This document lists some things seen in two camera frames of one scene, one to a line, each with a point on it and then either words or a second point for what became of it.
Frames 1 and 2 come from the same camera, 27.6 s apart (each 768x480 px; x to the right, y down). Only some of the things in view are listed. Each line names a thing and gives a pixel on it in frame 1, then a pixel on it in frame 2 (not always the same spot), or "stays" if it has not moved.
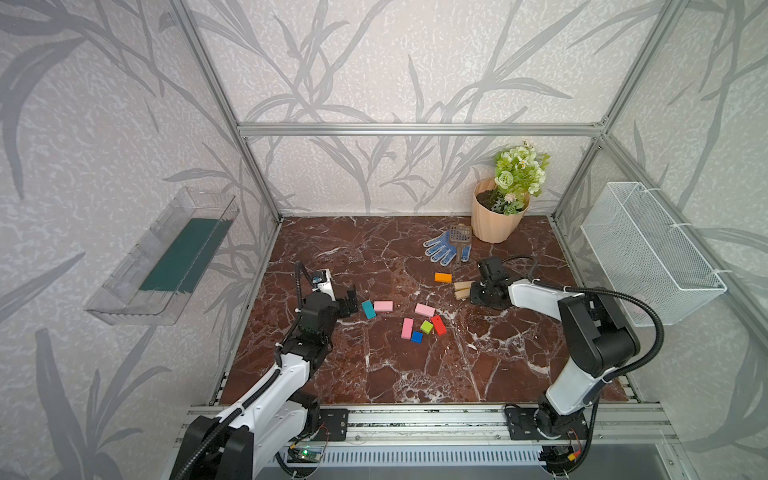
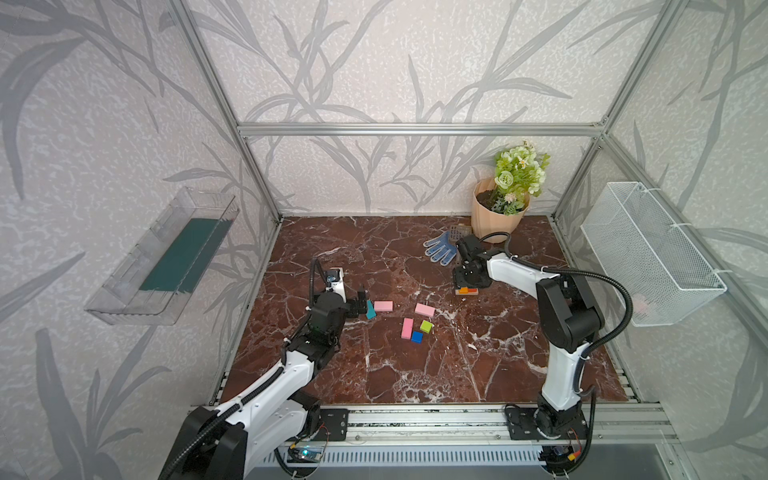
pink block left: x=383 y=306 stays
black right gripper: x=482 y=291 → x=465 y=276
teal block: x=369 y=309 stays
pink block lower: x=407 y=328 stays
